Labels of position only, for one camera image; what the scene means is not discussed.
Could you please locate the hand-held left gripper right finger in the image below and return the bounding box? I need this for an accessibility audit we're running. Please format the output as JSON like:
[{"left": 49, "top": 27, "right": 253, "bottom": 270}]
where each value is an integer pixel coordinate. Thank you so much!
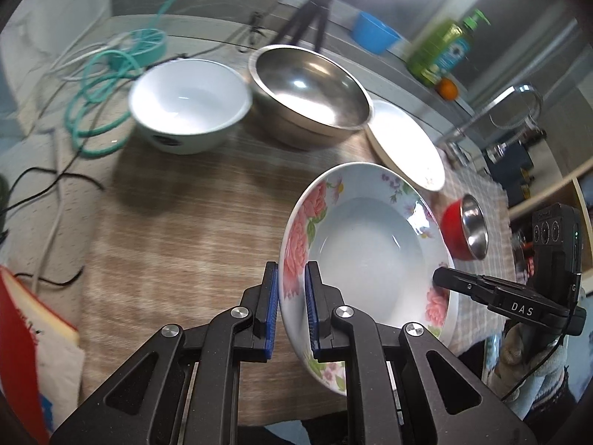
[{"left": 304, "top": 262, "right": 545, "bottom": 445}]

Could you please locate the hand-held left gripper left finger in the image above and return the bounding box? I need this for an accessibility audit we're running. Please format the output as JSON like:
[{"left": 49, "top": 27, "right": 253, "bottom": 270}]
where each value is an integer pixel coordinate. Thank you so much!
[{"left": 49, "top": 262, "right": 281, "bottom": 445}]

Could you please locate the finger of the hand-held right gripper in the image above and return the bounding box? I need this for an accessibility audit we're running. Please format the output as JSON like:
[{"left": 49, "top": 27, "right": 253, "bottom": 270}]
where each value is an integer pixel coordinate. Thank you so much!
[{"left": 432, "top": 266, "right": 500, "bottom": 310}]

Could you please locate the floral white deep plate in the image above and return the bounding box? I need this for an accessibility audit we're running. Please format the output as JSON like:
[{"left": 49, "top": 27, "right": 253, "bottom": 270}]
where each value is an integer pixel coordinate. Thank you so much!
[{"left": 279, "top": 162, "right": 459, "bottom": 396}]

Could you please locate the large stainless steel bowl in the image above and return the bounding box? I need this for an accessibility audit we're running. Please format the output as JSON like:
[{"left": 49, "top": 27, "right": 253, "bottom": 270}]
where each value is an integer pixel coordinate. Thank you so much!
[{"left": 249, "top": 45, "right": 372, "bottom": 150}]

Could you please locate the white ceramic bowl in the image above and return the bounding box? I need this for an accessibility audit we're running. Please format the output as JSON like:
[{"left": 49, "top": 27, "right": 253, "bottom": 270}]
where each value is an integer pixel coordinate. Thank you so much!
[{"left": 128, "top": 59, "right": 253, "bottom": 155}]

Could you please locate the person's right forearm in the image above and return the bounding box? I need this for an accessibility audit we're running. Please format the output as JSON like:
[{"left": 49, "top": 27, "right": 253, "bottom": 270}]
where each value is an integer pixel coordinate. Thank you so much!
[{"left": 484, "top": 322, "right": 572, "bottom": 422}]

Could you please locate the small red steel-lined bowl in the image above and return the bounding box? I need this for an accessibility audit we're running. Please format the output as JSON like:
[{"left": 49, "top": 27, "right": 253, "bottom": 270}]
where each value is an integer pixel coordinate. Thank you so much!
[{"left": 440, "top": 194, "right": 489, "bottom": 261}]

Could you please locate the wooden shelf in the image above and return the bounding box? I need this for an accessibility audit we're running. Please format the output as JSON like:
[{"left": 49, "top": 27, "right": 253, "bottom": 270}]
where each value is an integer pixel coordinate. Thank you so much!
[{"left": 507, "top": 169, "right": 593, "bottom": 260}]

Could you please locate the dark blue container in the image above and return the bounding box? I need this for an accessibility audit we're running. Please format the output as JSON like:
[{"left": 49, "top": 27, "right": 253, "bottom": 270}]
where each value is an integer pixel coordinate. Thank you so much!
[{"left": 484, "top": 141, "right": 533, "bottom": 205}]

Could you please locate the checkered tablecloth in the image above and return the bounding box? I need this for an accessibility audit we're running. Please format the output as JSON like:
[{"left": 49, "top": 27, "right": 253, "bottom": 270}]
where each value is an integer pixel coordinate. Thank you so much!
[{"left": 76, "top": 116, "right": 517, "bottom": 427}]

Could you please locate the cream plate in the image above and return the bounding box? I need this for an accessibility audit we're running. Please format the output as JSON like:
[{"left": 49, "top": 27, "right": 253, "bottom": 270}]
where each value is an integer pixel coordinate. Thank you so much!
[{"left": 364, "top": 100, "right": 446, "bottom": 192}]

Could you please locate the chrome faucet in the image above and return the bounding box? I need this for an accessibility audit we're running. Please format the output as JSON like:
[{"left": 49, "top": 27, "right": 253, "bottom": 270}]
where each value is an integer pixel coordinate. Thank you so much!
[{"left": 440, "top": 83, "right": 544, "bottom": 158}]

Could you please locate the white cloth bag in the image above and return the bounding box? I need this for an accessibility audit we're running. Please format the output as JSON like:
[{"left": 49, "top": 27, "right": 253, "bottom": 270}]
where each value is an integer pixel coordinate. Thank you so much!
[{"left": 32, "top": 329, "right": 86, "bottom": 427}]

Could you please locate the green dish soap bottle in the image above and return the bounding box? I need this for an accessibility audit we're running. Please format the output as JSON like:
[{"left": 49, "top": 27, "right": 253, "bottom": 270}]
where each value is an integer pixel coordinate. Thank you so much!
[{"left": 407, "top": 8, "right": 492, "bottom": 87}]

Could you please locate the red book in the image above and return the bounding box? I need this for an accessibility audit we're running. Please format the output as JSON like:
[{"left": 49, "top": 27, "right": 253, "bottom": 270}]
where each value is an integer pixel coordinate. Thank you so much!
[{"left": 0, "top": 266, "right": 79, "bottom": 445}]

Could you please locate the blue plastic bowl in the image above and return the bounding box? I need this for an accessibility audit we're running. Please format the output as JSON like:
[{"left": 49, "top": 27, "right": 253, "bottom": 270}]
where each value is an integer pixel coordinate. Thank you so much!
[{"left": 351, "top": 11, "right": 403, "bottom": 55}]

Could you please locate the round teal power strip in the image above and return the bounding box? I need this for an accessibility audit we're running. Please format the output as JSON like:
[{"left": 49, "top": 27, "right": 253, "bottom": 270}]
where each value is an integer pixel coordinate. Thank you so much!
[{"left": 121, "top": 29, "right": 168, "bottom": 68}]

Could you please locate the black tripod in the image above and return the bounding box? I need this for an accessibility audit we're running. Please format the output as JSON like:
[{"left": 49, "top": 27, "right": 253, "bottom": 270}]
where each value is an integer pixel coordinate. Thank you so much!
[{"left": 273, "top": 0, "right": 337, "bottom": 52}]

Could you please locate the black ring light cable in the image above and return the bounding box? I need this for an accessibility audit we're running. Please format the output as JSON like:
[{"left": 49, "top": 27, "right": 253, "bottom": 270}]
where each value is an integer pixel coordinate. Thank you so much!
[{"left": 171, "top": 11, "right": 265, "bottom": 61}]

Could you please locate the teal power cable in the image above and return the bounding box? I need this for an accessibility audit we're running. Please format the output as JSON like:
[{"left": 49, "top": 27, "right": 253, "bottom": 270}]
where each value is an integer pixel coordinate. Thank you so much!
[{"left": 65, "top": 0, "right": 205, "bottom": 156}]

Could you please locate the white power cable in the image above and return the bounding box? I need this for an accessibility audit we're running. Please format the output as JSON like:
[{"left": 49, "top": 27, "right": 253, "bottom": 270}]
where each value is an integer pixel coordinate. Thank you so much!
[{"left": 30, "top": 42, "right": 123, "bottom": 290}]

